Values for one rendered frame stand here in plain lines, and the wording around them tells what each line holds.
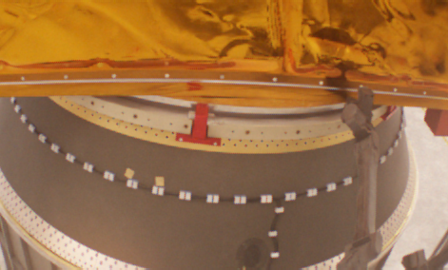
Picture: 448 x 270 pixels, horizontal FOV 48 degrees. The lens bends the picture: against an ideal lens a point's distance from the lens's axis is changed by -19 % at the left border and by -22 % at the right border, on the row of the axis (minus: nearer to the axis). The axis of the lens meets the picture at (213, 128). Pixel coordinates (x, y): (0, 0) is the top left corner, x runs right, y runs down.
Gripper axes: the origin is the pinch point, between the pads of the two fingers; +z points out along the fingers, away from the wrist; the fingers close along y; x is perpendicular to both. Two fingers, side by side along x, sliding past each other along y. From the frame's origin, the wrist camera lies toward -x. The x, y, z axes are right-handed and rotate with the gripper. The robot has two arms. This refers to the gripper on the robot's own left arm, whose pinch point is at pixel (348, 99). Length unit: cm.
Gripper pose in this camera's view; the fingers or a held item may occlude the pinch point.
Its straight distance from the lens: 190.1
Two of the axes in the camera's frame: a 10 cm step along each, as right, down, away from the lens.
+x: -1.2, 8.4, 5.3
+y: -9.8, -0.2, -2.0
